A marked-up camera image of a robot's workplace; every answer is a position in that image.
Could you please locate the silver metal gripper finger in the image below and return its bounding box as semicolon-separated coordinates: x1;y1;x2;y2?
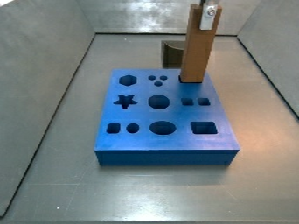
200;0;220;31

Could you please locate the blue shape sorter block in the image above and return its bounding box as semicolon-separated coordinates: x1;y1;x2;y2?
95;69;239;165

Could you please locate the grey arch-shaped holder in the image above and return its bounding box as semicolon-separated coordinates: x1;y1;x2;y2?
162;40;184;68

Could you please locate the brown arch peg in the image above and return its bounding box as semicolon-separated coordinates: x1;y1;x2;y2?
180;3;222;83

